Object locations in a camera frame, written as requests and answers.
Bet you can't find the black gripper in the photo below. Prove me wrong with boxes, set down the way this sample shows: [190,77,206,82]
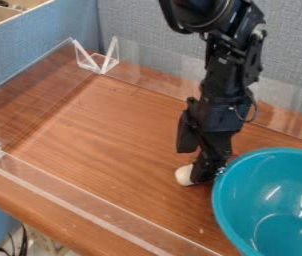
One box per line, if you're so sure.
[177,84,258,184]

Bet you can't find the white brown toy mushroom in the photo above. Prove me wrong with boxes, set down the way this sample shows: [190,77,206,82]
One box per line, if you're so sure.
[175,164,202,186]

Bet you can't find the blue plastic bowl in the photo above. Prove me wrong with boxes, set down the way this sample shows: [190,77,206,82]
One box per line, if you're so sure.
[211,147,302,256]

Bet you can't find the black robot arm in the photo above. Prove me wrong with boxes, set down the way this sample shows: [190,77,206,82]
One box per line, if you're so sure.
[158,0,268,186]

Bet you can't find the clear acrylic back barrier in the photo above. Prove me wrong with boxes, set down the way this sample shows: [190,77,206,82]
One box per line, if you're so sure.
[106,56,302,139]

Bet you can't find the clear acrylic barrier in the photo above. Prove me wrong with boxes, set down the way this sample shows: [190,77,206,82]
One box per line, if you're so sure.
[106,56,302,139]
[0,152,222,256]

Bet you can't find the clear acrylic front barrier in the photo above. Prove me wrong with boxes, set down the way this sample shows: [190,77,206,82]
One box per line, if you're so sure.
[0,152,222,256]

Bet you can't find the wooden shelf box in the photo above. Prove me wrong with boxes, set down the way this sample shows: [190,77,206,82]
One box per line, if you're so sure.
[0,0,55,25]

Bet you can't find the clear acrylic corner bracket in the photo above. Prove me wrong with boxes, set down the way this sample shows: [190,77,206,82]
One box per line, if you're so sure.
[71,36,121,74]

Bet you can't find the black cables under table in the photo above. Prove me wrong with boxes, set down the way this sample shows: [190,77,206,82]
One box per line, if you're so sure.
[0,223,31,256]

